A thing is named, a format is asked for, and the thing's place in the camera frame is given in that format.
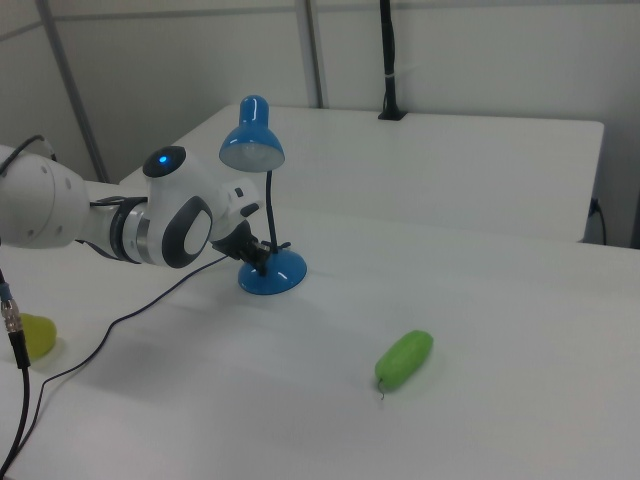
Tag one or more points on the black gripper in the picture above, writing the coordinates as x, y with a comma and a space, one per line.
235, 242

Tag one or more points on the blue desk lamp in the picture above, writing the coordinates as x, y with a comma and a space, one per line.
272, 270

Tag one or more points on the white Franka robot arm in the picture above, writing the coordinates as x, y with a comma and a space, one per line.
165, 205

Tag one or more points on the green cucumber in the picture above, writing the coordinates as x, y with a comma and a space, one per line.
405, 360

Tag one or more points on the yellow-green pear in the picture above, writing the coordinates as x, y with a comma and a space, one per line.
41, 335

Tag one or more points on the black camera pole with clamp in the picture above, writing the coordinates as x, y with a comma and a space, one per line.
389, 60

